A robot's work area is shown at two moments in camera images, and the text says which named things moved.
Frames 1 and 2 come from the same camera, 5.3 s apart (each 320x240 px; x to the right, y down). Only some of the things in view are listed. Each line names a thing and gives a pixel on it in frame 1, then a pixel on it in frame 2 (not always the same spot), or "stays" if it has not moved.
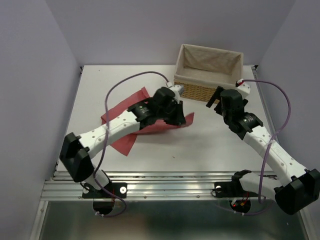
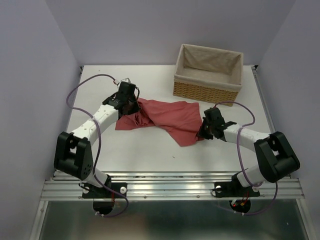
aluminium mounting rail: x=147 y=186 stays
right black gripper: x=216 y=95 → x=201 y=133
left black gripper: x=178 y=118 → x=135 y=107
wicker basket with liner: x=200 y=70 stays
